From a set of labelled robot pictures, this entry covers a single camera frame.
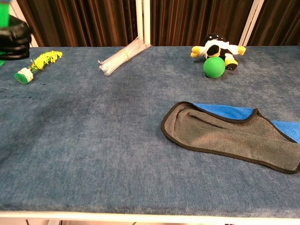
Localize black white plush doll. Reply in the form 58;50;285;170
190;32;247;71

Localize blue hand clapper green handle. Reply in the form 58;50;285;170
0;0;11;28

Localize green foam ball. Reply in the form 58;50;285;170
202;57;226;78

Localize bundle of clear wrapped straws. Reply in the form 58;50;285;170
97;37;153;76

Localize yellow feather shuttlecock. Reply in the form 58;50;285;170
14;50;63;84

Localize blue fabric table cover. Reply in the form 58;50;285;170
0;45;300;218

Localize dark brown pleated curtain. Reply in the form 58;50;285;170
16;0;300;47

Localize grey blue microfibre cloth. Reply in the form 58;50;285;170
161;101;300;174

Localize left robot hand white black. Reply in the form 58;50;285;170
0;15;33;60

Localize white aluminium frame post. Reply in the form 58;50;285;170
10;0;39;47
135;0;152;47
239;0;265;46

